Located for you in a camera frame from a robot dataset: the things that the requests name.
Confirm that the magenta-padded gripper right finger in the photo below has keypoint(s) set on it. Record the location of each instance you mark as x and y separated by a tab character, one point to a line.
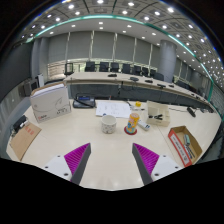
147	156

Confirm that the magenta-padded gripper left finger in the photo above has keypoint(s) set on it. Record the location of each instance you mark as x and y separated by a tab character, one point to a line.
76	156

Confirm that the clear yellow-capped drink bottle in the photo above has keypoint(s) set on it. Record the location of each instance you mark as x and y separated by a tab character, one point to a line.
132	122

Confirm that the flat round red coaster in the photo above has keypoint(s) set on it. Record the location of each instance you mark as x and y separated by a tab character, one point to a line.
126	132

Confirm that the red-framed white sign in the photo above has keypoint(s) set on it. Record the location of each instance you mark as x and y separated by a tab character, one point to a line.
179	146

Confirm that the black marker pen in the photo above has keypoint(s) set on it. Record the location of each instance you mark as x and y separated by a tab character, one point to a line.
156	117

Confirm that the small grey case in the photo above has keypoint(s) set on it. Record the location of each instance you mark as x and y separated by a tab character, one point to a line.
187	139

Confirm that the white dotted paper cup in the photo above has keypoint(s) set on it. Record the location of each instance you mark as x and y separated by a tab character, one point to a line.
109	125

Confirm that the open brown cardboard box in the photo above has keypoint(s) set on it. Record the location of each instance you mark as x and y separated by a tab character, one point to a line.
195	146

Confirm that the white desk organiser tray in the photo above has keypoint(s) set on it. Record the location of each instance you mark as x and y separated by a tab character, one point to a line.
160	108

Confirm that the black conference microphone console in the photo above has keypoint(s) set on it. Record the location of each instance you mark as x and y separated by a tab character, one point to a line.
83	101

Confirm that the flat brown cardboard piece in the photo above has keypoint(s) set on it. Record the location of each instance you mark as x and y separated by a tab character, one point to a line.
23	140

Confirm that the white printed paper sheet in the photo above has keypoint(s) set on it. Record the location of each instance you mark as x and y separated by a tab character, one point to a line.
111	109

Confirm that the white cardboard box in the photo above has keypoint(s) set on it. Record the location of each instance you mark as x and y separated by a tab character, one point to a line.
50	101

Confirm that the small black device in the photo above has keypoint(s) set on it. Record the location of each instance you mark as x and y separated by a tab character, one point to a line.
191	111

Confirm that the black electronic device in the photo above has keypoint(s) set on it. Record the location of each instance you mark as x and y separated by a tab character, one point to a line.
19	122

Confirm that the black desk microphones group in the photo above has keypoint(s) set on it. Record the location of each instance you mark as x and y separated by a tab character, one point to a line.
134	79

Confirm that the long curved conference desk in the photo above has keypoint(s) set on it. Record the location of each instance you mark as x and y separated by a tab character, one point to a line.
96	77

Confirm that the black office chairs group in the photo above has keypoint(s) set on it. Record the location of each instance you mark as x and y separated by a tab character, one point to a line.
115	66

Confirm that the ceiling lights group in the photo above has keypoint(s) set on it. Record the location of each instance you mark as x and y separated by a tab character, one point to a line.
100	1

